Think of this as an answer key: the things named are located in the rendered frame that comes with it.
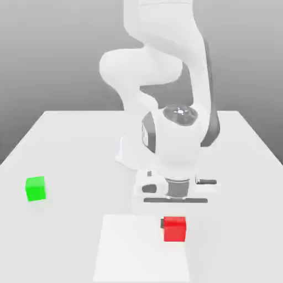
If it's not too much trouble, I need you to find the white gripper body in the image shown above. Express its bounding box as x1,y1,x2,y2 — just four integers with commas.
141,196,210,214

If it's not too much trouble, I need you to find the small red cube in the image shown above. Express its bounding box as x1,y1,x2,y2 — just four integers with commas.
163,216,187,243

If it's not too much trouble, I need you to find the small green cube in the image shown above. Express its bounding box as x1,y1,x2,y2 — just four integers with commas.
25,176,46,202

